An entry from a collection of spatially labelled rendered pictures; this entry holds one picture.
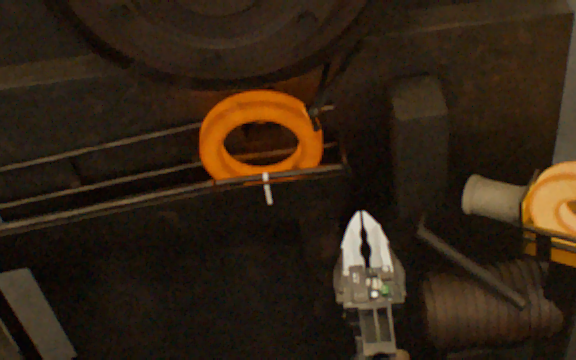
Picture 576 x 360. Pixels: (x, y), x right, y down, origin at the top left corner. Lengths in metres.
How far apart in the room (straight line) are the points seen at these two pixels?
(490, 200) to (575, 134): 1.18
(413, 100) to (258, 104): 0.22
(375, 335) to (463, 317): 0.33
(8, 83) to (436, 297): 0.73
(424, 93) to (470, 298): 0.33
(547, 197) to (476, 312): 0.23
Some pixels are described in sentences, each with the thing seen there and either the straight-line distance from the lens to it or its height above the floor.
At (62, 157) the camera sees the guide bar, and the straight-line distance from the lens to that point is 1.30.
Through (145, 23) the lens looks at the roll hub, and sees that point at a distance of 0.92.
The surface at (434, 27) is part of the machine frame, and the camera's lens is 1.18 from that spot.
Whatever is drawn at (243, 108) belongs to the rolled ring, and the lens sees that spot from 1.12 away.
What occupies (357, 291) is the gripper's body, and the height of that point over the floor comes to 0.78.
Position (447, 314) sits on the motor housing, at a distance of 1.25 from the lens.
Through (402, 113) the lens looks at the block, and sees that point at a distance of 1.13.
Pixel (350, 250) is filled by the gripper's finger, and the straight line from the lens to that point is 1.00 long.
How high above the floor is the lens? 1.53
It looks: 44 degrees down
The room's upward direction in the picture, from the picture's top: 10 degrees counter-clockwise
